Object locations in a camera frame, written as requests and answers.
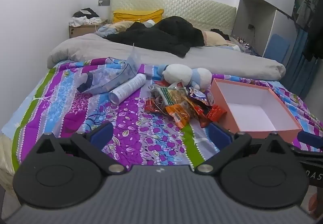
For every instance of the black garment heap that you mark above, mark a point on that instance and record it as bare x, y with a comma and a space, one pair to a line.
164, 35

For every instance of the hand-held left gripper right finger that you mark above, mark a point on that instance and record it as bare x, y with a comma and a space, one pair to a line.
220, 135

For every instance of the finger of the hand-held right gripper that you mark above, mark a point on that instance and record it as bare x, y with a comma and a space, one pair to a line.
311, 139

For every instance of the pink cardboard box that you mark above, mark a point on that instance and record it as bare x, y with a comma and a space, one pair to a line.
252, 113

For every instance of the white and blue plush toy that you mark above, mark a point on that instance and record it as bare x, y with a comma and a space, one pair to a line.
181, 74

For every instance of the heap of clothes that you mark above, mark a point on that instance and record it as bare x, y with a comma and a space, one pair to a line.
84, 17

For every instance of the quilted cream headboard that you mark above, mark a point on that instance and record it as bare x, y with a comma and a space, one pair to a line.
189, 7

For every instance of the grey duvet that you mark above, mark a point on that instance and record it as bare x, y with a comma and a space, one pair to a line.
101, 47

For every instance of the beige pillow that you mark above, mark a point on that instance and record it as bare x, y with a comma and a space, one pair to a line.
217, 38
123, 25

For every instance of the hanging dark clothes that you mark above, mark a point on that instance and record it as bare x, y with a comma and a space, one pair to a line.
311, 27

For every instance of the purple floral printed blanket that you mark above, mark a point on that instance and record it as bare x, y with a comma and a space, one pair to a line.
141, 125

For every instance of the row of small bottles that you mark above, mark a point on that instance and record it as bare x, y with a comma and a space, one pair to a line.
244, 42

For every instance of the small black garment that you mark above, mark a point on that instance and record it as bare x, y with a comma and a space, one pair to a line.
220, 33

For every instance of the light blue pillow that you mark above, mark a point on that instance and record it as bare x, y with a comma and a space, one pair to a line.
104, 30

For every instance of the clear plastic zip bag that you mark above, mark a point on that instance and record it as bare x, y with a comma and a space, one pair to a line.
108, 77

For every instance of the pile of mixed snack packets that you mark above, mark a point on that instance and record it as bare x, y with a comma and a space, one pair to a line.
180, 108

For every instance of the yellow pillow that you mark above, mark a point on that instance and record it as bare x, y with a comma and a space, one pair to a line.
137, 15

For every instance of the blue curtain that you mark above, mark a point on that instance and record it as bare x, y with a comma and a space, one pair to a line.
300, 67

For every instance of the wooden nightstand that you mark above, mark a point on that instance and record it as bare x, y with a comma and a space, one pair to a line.
80, 30

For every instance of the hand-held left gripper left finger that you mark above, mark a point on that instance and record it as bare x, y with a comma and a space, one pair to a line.
102, 132

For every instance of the grey wall socket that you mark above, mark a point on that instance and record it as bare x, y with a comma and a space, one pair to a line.
104, 2

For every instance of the white spray can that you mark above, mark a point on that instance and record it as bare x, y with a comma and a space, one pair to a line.
128, 88

